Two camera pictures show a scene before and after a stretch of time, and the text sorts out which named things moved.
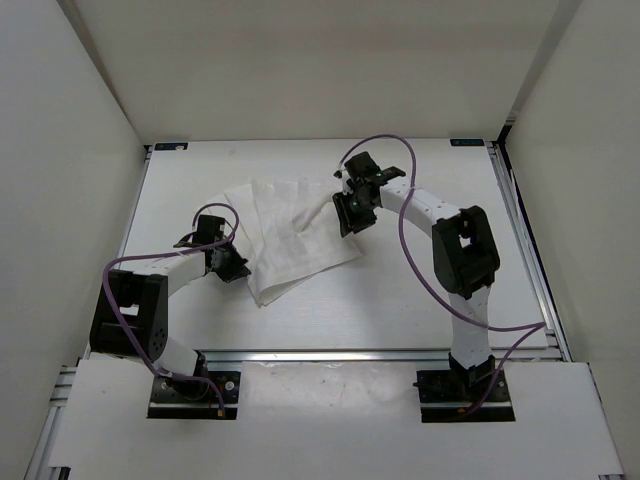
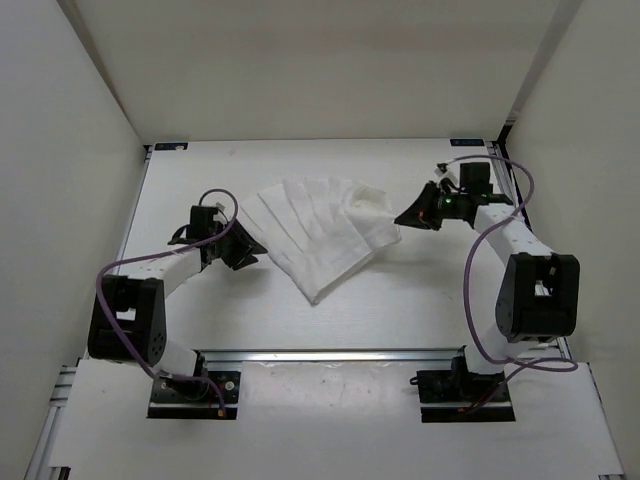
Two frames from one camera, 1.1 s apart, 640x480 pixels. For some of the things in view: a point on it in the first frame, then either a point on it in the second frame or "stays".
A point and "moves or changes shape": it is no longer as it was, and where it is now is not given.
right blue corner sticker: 467,142 stays
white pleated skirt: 289,231 moves or changes shape
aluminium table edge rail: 327,356 stays
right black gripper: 347,221 -> 418,213
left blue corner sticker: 171,146 stays
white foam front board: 331,420 stays
